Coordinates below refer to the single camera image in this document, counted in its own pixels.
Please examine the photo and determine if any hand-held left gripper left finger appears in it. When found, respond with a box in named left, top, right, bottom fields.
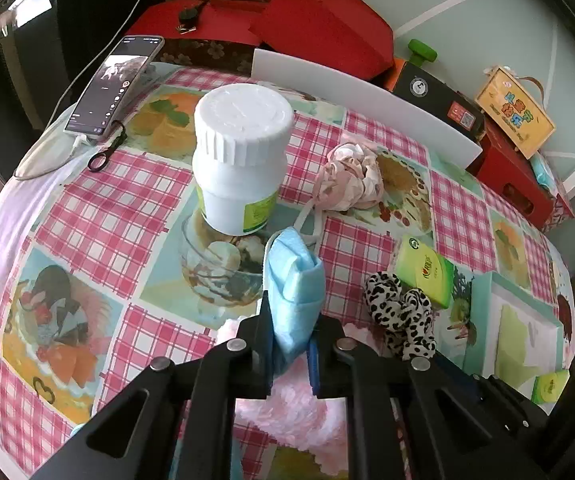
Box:
left=30, top=290, right=276, bottom=480

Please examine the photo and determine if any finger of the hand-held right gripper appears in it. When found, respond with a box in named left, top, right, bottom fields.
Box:
left=432, top=352, right=481, bottom=386

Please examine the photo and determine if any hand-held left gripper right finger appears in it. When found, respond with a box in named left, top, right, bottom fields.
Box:
left=307, top=312, right=551, bottom=480

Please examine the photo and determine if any pink fluffy cloth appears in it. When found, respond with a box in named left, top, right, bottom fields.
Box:
left=216, top=317, right=348, bottom=448

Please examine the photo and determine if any blue face mask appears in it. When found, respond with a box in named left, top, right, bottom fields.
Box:
left=262, top=200, right=325, bottom=376

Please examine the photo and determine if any teal cardboard box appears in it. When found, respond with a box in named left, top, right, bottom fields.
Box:
left=462, top=271, right=565, bottom=391

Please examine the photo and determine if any leopard print scrunchie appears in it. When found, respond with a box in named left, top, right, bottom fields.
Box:
left=365, top=272, right=438, bottom=361

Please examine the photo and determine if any green tissue pack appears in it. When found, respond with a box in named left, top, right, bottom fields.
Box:
left=391, top=235, right=455, bottom=309
left=531, top=370, right=571, bottom=405

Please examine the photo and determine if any pink floral scrunchie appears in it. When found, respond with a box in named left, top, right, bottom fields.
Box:
left=314, top=142, right=385, bottom=212

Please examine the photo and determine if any white plastic bottle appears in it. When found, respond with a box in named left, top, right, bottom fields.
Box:
left=192, top=85, right=294, bottom=236

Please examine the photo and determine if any red patterned box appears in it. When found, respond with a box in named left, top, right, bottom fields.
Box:
left=542, top=190, right=575, bottom=233

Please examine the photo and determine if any red box with cutout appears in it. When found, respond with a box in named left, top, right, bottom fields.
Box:
left=467, top=120, right=568, bottom=233

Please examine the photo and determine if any printed checkered tablecloth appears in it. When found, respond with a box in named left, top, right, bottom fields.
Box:
left=0, top=62, right=575, bottom=480

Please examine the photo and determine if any light blue packet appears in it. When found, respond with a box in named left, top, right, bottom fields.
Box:
left=530, top=152, right=561, bottom=193

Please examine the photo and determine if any white board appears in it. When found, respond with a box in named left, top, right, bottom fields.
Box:
left=252, top=47, right=483, bottom=168

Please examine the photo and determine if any black cardboard box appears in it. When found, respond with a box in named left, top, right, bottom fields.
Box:
left=392, top=60, right=485, bottom=141

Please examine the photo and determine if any orange box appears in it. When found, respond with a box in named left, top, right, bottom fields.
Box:
left=372, top=57, right=408, bottom=92

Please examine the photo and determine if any smartphone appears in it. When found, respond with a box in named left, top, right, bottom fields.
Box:
left=65, top=35, right=165, bottom=138

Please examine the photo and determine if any green dumbbell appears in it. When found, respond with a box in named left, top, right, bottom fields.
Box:
left=407, top=39, right=441, bottom=67

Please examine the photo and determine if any red cardboard box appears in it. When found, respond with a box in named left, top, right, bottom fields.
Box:
left=128, top=0, right=271, bottom=47
left=222, top=0, right=395, bottom=81

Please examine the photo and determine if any dark cabinet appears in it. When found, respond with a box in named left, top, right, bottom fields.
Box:
left=0, top=0, right=168, bottom=196

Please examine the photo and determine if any black strap with ring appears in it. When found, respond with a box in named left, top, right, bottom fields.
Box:
left=88, top=122, right=128, bottom=172

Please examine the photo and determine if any wooden box with handle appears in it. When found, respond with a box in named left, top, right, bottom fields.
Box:
left=475, top=66, right=557, bottom=158

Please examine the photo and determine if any white charging cable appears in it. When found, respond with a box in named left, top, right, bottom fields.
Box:
left=14, top=0, right=168, bottom=181

